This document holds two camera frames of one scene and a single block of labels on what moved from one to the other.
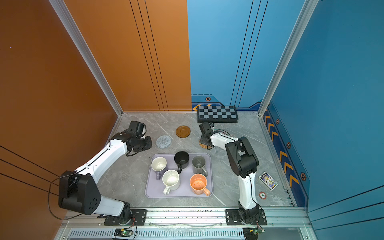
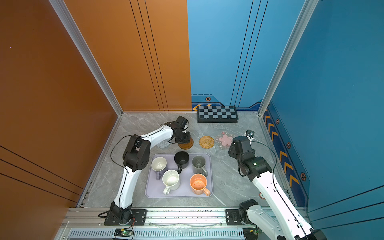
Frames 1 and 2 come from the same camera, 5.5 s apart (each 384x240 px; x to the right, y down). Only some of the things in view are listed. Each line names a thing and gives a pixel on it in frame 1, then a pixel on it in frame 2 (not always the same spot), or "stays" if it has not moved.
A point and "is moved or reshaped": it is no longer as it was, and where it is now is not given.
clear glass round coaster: (163, 141) stays
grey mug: (198, 163) stays
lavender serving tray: (175, 175) stays
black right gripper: (202, 138) → (232, 151)
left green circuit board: (121, 232) stays
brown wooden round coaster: (183, 131) is moved or reshaped
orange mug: (198, 182) stays
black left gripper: (149, 144) → (187, 140)
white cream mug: (171, 180) stays
